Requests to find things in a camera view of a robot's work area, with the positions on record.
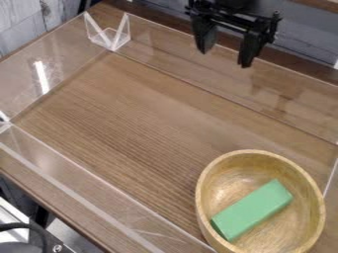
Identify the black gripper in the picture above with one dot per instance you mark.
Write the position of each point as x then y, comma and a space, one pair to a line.
241, 16

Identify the green rectangular block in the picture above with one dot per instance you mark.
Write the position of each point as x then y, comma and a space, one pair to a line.
251, 210

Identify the brown wooden bowl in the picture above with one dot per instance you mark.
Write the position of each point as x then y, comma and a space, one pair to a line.
235, 174

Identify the clear acrylic enclosure wall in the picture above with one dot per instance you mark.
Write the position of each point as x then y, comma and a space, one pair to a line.
116, 116

